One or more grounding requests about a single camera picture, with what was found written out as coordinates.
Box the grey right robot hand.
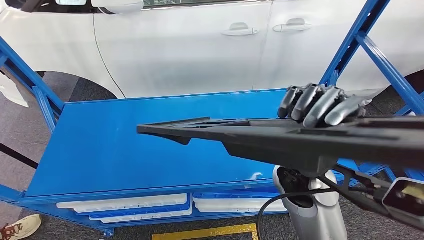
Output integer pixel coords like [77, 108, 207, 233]
[277, 83, 369, 129]

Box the black plastic panel part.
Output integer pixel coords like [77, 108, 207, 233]
[136, 115, 424, 178]

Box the blue metal shelf rack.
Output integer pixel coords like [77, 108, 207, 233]
[0, 0, 424, 238]

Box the white car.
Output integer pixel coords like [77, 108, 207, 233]
[0, 0, 424, 100]

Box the person's cream sneaker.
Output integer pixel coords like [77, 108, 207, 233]
[0, 214, 43, 240]

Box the white car door handle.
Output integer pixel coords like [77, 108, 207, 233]
[272, 18, 313, 33]
[221, 22, 260, 37]

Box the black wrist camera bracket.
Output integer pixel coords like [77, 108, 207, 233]
[317, 165, 388, 213]

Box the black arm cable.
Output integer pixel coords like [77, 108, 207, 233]
[255, 188, 339, 240]

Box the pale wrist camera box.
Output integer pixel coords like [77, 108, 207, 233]
[382, 177, 424, 229]

